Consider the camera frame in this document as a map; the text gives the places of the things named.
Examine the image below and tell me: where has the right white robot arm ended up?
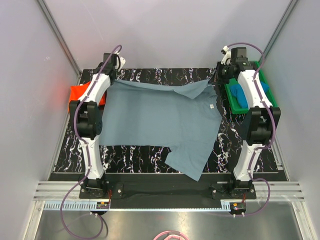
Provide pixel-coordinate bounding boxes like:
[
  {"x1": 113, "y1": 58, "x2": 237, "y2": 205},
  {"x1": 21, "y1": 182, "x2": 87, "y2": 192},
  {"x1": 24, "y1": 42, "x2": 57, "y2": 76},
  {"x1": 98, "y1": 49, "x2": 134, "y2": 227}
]
[{"x1": 211, "y1": 43, "x2": 281, "y2": 200}]

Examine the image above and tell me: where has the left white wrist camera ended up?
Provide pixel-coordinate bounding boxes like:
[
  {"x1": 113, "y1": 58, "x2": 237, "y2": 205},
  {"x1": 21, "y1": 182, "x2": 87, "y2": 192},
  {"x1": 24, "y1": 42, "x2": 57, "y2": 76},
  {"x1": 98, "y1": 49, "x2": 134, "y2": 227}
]
[{"x1": 117, "y1": 55, "x2": 126, "y2": 71}]

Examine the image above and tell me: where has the grey-blue t shirt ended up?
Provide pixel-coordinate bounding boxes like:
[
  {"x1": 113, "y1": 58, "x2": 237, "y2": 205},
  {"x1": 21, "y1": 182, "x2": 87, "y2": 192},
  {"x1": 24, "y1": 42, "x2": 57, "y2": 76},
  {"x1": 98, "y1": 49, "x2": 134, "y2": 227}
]
[{"x1": 99, "y1": 80, "x2": 222, "y2": 181}]

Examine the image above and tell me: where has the orange folded t shirt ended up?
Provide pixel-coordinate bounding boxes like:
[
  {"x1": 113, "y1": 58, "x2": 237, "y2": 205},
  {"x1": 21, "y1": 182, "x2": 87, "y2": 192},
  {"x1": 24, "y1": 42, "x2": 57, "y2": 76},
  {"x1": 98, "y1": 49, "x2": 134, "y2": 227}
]
[{"x1": 69, "y1": 81, "x2": 107, "y2": 107}]

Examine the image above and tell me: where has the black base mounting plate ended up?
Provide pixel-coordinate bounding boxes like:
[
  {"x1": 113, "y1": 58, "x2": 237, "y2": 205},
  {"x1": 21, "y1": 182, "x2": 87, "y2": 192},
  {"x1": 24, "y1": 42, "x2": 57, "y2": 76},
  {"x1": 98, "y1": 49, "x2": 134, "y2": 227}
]
[{"x1": 79, "y1": 173, "x2": 257, "y2": 210}]

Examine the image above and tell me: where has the green plastic bin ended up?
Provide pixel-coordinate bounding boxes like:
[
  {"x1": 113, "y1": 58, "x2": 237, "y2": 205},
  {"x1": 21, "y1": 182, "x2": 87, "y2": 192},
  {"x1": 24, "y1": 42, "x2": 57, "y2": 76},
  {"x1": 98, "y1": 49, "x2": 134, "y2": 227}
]
[{"x1": 224, "y1": 61, "x2": 278, "y2": 114}]

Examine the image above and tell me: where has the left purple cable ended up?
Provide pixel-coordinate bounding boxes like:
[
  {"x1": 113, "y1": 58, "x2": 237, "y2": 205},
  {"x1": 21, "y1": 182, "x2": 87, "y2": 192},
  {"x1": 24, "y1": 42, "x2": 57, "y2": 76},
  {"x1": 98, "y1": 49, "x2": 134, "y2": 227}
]
[{"x1": 59, "y1": 44, "x2": 123, "y2": 238}]

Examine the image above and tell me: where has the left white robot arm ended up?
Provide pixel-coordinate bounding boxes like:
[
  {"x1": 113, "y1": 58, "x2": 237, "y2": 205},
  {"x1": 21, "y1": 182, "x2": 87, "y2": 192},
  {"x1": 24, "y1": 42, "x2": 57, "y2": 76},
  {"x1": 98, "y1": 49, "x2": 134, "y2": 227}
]
[{"x1": 69, "y1": 51, "x2": 126, "y2": 198}]

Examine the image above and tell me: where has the aluminium frame rail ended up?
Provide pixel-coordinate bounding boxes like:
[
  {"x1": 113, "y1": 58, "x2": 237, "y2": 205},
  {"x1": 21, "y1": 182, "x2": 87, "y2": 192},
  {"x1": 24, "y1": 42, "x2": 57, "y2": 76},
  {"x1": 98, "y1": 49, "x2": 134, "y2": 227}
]
[{"x1": 33, "y1": 181, "x2": 306, "y2": 202}]

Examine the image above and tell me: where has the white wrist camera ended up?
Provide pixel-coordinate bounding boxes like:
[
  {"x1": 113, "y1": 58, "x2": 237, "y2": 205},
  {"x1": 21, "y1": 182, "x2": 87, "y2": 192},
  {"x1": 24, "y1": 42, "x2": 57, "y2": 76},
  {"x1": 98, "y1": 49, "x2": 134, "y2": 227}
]
[
  {"x1": 117, "y1": 55, "x2": 126, "y2": 71},
  {"x1": 221, "y1": 45, "x2": 231, "y2": 66}
]

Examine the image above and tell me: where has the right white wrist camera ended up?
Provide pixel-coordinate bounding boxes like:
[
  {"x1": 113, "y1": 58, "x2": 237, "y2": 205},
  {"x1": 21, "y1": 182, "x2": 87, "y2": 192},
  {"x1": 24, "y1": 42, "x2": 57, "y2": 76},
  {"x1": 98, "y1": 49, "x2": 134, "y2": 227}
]
[{"x1": 221, "y1": 45, "x2": 231, "y2": 66}]

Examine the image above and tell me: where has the pink cable coil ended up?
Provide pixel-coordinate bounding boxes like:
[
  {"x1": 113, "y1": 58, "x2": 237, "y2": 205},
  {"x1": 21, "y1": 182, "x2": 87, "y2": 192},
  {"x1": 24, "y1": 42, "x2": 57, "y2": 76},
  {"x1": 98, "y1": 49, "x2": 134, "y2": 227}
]
[{"x1": 152, "y1": 230, "x2": 188, "y2": 240}]

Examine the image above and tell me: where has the blue t shirt in bin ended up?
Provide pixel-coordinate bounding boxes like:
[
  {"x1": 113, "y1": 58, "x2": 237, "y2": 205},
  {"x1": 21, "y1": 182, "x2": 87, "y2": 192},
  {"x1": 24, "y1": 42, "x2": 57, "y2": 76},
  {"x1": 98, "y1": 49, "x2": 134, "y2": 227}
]
[{"x1": 229, "y1": 81, "x2": 271, "y2": 109}]

